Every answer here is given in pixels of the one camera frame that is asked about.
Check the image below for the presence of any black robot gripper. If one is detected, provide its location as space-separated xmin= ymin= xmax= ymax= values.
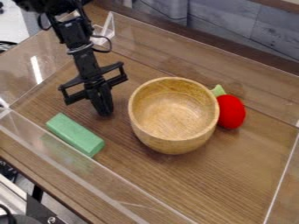
xmin=47 ymin=13 xmax=127 ymax=116

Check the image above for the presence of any brown wooden bowl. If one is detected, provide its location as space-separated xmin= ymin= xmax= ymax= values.
xmin=127 ymin=77 xmax=221 ymax=155

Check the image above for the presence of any green rectangular stick block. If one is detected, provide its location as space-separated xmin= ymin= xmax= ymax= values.
xmin=46 ymin=113 xmax=106 ymax=158

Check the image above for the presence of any red plush radish toy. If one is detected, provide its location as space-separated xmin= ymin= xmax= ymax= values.
xmin=211 ymin=84 xmax=247 ymax=129

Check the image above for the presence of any clear acrylic tray enclosure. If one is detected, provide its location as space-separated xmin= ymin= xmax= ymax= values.
xmin=0 ymin=16 xmax=299 ymax=224

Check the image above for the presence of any black bracket with screw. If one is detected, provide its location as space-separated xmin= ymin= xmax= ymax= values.
xmin=26 ymin=195 xmax=67 ymax=224

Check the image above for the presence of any black cable bottom left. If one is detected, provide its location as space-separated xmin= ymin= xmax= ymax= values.
xmin=0 ymin=204 xmax=19 ymax=224

